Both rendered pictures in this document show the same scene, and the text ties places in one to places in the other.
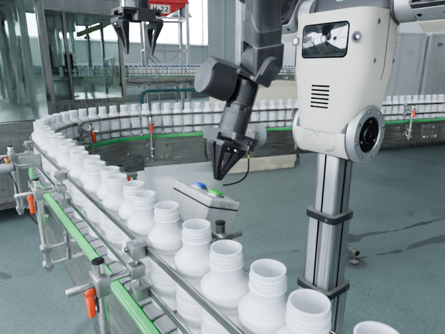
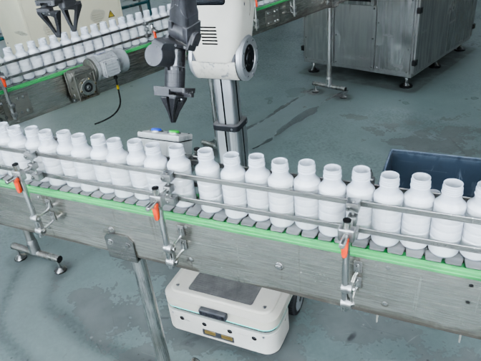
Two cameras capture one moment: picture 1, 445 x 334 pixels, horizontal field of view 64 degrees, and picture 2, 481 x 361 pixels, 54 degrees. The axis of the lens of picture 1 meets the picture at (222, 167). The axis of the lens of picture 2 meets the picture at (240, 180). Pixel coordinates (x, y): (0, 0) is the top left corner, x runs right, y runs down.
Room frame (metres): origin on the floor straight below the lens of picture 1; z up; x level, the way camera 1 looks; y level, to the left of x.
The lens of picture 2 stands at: (-0.53, 0.42, 1.67)
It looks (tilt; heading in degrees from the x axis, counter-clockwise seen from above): 30 degrees down; 333
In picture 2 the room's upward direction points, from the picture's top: 6 degrees counter-clockwise
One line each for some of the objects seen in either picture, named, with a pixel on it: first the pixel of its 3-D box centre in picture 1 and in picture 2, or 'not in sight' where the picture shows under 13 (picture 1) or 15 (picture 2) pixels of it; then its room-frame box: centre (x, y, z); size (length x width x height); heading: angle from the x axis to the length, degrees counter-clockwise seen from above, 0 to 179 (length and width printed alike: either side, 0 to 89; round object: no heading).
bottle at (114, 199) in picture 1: (120, 217); (119, 167); (0.63, 0.20, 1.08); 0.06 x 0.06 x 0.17
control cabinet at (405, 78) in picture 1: (389, 91); not in sight; (6.14, -2.85, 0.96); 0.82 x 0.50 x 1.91; 109
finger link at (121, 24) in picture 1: (130, 33); (57, 18); (0.88, 0.21, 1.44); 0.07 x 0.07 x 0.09; 37
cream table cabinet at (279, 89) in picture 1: (252, 124); (66, 35); (4.90, -0.42, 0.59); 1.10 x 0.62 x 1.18; 109
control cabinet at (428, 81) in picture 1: (429, 90); not in sight; (6.43, -3.70, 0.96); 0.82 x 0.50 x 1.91; 109
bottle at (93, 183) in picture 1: (100, 199); (85, 162); (0.72, 0.27, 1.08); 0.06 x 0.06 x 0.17
